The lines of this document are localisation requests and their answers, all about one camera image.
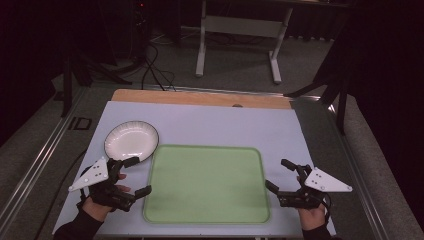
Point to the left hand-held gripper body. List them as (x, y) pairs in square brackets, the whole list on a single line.
[(95, 173)]

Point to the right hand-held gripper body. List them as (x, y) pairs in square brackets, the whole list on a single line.
[(325, 181)]

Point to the white plate with dark rim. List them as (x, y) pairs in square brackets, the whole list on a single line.
[(131, 140)]

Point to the person's left hand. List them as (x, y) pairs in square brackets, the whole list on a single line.
[(96, 210)]

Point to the person's right hand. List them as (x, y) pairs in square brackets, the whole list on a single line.
[(311, 218)]

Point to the green tray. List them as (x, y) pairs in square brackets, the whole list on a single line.
[(206, 185)]

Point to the pale blue table mat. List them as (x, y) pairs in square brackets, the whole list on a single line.
[(216, 126)]

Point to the black metal stand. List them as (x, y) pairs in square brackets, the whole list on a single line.
[(340, 90), (68, 83)]

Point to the wooden table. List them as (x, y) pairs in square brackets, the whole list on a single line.
[(200, 98)]

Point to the dark computer tower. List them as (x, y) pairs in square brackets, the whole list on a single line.
[(140, 26)]

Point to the metal floor rail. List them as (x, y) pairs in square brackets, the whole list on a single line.
[(360, 186), (36, 163)]

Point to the black square floor bracket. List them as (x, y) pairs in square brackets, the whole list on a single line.
[(80, 123)]

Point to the white metal desk frame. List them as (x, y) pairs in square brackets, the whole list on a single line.
[(243, 26)]

